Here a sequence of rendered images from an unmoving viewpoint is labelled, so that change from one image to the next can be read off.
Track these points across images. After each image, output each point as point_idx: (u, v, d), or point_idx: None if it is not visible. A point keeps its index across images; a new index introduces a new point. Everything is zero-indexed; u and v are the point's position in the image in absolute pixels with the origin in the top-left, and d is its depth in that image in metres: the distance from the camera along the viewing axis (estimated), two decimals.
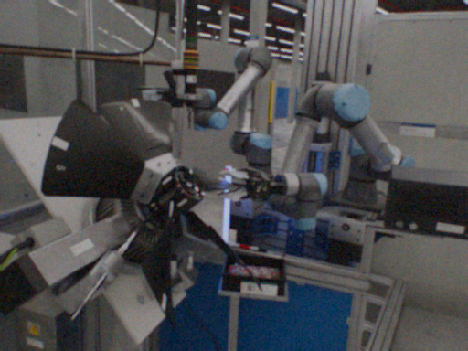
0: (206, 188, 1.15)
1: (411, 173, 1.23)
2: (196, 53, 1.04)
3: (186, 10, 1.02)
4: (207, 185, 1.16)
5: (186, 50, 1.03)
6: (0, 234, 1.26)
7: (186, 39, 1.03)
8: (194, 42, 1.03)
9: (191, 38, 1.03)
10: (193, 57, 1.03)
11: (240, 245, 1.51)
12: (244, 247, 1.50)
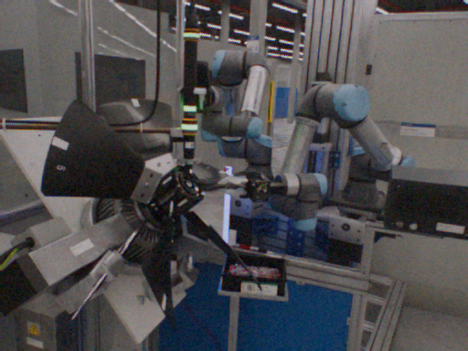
0: (206, 188, 1.15)
1: (411, 173, 1.23)
2: (195, 121, 1.08)
3: (184, 81, 1.06)
4: (207, 185, 1.16)
5: (185, 119, 1.07)
6: (0, 234, 1.26)
7: (185, 108, 1.07)
8: (192, 111, 1.07)
9: (189, 108, 1.07)
10: None
11: (240, 245, 1.51)
12: (244, 247, 1.50)
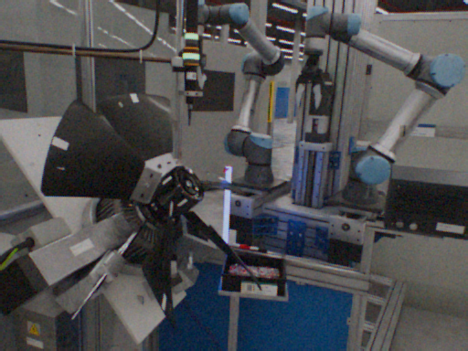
0: (208, 228, 1.04)
1: (411, 173, 1.23)
2: (196, 49, 1.04)
3: (186, 6, 1.02)
4: (213, 228, 1.05)
5: (186, 47, 1.03)
6: (0, 234, 1.26)
7: (186, 36, 1.03)
8: (194, 38, 1.03)
9: (191, 35, 1.02)
10: None
11: (240, 245, 1.51)
12: (244, 247, 1.50)
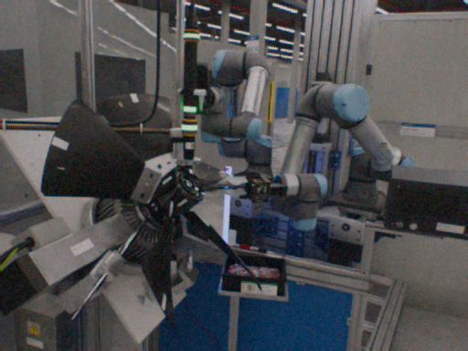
0: (208, 228, 1.04)
1: (411, 173, 1.23)
2: (195, 122, 1.08)
3: (184, 81, 1.06)
4: (213, 228, 1.05)
5: (185, 119, 1.07)
6: (0, 234, 1.26)
7: (185, 109, 1.07)
8: (192, 111, 1.07)
9: (189, 109, 1.07)
10: (191, 125, 1.08)
11: (240, 245, 1.51)
12: (244, 247, 1.50)
